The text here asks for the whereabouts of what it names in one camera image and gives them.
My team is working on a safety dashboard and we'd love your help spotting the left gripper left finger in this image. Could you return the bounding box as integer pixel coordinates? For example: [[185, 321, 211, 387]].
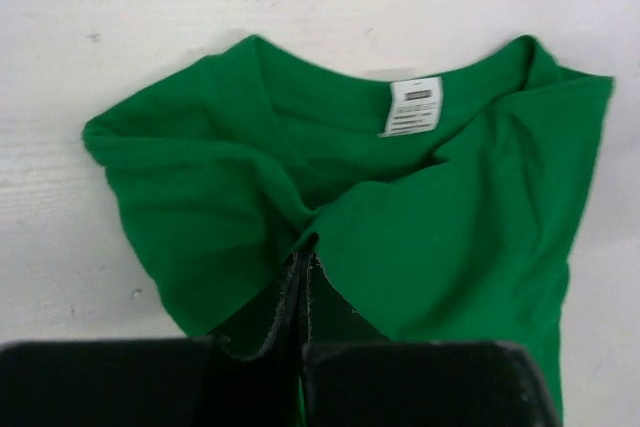
[[214, 252, 305, 426]]

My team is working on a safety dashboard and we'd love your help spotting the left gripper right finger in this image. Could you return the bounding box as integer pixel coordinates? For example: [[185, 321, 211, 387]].
[[298, 253, 395, 426]]

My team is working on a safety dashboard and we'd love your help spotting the green t shirt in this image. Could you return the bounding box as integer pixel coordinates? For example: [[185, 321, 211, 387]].
[[82, 36, 614, 417]]

